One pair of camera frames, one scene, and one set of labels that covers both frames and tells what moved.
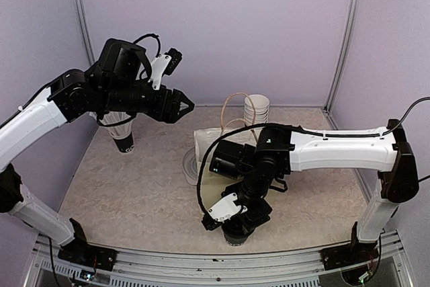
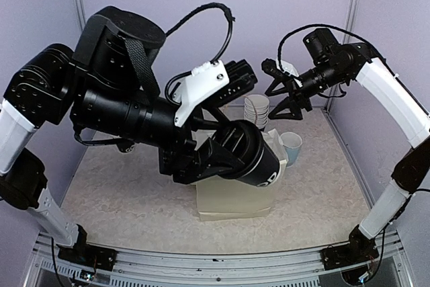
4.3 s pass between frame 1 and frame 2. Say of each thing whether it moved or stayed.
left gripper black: moved
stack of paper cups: stayed
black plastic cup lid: moved
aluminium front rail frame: stayed
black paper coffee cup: moved
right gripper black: moved
